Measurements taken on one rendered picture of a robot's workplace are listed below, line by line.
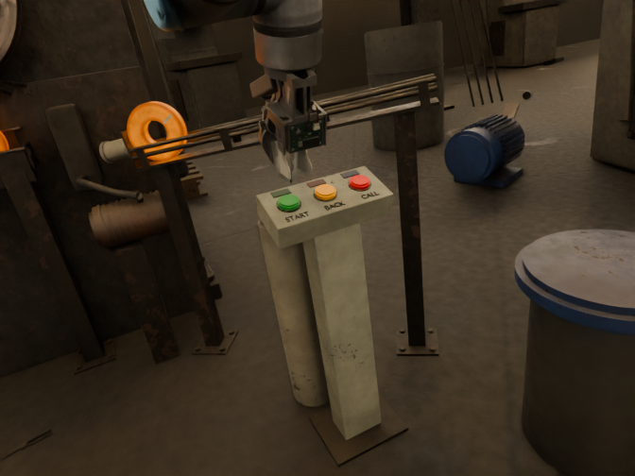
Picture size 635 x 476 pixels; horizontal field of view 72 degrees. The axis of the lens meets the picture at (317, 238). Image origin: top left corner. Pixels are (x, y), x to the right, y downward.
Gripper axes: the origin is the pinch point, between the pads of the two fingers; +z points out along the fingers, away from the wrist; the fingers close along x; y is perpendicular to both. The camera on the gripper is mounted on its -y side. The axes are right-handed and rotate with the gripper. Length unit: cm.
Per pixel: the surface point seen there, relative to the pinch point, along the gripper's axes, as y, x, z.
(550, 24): -446, 649, 173
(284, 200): 0.0, -0.9, 5.5
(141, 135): -55, -19, 16
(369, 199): 5.2, 14.1, 6.7
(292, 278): -2.5, 1.0, 29.8
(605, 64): -80, 216, 43
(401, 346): 4, 32, 68
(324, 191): 0.5, 6.9, 5.6
